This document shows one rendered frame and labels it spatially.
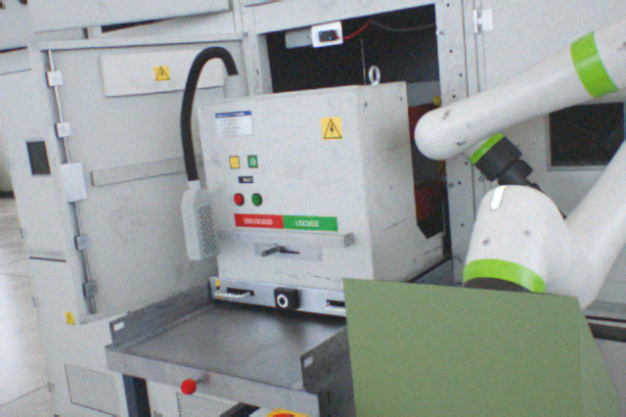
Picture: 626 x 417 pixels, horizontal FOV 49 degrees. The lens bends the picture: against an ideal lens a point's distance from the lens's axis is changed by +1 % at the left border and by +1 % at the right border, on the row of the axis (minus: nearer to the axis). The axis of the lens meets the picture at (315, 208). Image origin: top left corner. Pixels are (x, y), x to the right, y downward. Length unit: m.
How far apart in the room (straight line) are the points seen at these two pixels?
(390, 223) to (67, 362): 1.94
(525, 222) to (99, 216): 1.20
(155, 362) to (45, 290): 1.63
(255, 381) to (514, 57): 0.93
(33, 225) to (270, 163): 1.65
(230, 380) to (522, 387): 0.64
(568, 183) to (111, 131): 1.18
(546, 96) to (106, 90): 1.13
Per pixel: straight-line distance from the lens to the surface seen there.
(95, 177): 1.91
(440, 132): 1.40
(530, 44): 1.66
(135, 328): 1.72
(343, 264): 1.58
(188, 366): 1.51
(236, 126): 1.70
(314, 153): 1.56
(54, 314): 3.16
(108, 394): 3.05
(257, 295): 1.76
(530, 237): 1.12
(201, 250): 1.71
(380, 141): 1.56
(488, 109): 1.37
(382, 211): 1.56
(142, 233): 1.98
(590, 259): 1.27
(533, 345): 0.99
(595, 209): 1.30
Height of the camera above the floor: 1.40
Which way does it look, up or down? 10 degrees down
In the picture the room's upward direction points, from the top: 6 degrees counter-clockwise
